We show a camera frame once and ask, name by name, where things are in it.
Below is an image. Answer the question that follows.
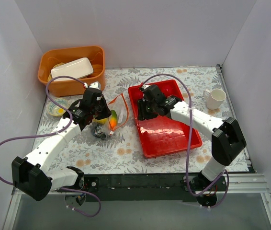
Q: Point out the green orange mango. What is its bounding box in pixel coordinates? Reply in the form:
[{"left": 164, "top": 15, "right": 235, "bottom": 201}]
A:
[{"left": 109, "top": 110, "right": 118, "bottom": 130}]

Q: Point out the dark grape bunch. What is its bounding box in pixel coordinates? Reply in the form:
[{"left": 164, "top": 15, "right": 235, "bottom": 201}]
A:
[{"left": 90, "top": 123, "right": 107, "bottom": 139}]

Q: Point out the clear zip bag orange zipper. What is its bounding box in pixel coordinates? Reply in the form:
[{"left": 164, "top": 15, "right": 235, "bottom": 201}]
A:
[{"left": 89, "top": 93, "right": 129, "bottom": 139}]

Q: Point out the red plastic tray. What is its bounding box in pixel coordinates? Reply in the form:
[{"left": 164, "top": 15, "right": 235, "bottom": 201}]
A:
[{"left": 128, "top": 85, "right": 190, "bottom": 158}]

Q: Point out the wrinkled red fruit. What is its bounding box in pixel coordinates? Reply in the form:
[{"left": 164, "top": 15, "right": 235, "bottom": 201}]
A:
[{"left": 133, "top": 91, "right": 143, "bottom": 101}]

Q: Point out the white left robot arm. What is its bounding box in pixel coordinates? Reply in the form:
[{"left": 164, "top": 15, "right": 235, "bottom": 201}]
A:
[{"left": 11, "top": 86, "right": 111, "bottom": 201}]

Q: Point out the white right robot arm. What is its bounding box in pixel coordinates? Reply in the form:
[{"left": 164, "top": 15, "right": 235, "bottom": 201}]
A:
[{"left": 137, "top": 85, "right": 247, "bottom": 191}]

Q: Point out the patterned small bowl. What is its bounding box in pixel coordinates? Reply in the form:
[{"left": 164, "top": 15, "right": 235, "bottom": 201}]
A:
[{"left": 47, "top": 98, "right": 69, "bottom": 116}]

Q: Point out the orange plastic tub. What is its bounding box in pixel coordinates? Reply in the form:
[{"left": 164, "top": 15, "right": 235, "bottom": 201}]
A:
[{"left": 37, "top": 46, "right": 106, "bottom": 97}]

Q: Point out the white rectangular dish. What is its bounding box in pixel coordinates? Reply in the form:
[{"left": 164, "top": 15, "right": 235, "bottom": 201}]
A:
[{"left": 50, "top": 57, "right": 94, "bottom": 79}]

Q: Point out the yellow plate in tub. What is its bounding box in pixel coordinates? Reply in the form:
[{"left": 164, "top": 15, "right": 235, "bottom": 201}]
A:
[{"left": 47, "top": 63, "right": 64, "bottom": 82}]

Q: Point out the white mug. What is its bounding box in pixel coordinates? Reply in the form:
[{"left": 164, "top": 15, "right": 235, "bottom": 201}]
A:
[{"left": 203, "top": 89, "right": 226, "bottom": 110}]

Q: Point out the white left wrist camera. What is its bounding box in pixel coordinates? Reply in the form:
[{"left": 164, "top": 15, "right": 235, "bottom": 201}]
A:
[{"left": 89, "top": 81, "right": 101, "bottom": 90}]

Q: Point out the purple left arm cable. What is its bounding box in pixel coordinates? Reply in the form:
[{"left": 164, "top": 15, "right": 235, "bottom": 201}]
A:
[{"left": 0, "top": 75, "right": 102, "bottom": 218}]

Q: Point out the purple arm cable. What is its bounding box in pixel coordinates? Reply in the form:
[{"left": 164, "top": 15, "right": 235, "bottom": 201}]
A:
[
  {"left": 139, "top": 73, "right": 230, "bottom": 208},
  {"left": 0, "top": 75, "right": 102, "bottom": 218}
]

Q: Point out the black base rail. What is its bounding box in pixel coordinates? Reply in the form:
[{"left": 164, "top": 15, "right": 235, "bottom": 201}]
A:
[{"left": 54, "top": 171, "right": 225, "bottom": 202}]

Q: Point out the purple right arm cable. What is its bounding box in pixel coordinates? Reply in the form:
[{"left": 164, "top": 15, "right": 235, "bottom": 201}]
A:
[{"left": 139, "top": 73, "right": 230, "bottom": 208}]

